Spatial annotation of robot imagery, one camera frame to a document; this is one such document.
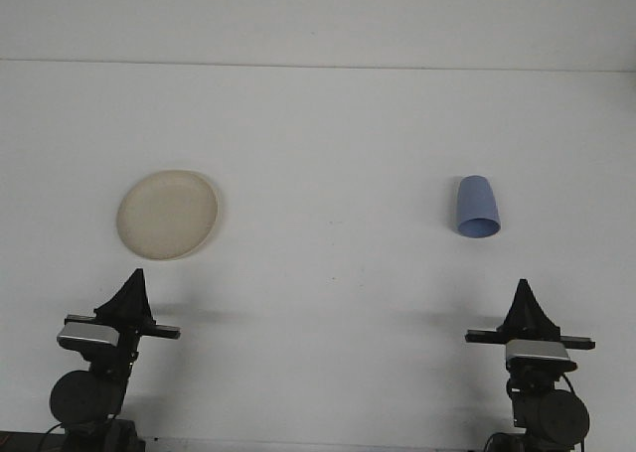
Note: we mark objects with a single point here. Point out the pale blue cup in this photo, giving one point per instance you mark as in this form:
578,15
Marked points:
474,201

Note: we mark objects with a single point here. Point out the pale round plate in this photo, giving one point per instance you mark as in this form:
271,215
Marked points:
166,216

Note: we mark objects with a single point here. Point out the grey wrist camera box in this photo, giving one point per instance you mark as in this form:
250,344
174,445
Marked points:
539,352
87,335

